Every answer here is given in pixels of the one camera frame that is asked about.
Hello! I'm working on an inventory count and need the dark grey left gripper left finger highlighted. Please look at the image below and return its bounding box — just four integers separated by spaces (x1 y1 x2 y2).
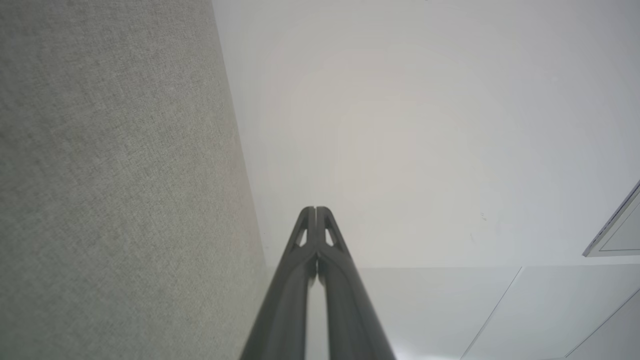
240 206 318 360

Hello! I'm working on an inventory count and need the white framed panel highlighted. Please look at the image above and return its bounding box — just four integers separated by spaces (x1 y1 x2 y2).
582 180 640 259

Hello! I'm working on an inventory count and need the grey fabric sofa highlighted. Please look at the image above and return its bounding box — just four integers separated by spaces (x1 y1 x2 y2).
0 0 269 360

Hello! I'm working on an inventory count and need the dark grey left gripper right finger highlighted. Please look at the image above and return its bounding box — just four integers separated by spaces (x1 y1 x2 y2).
316 206 397 360

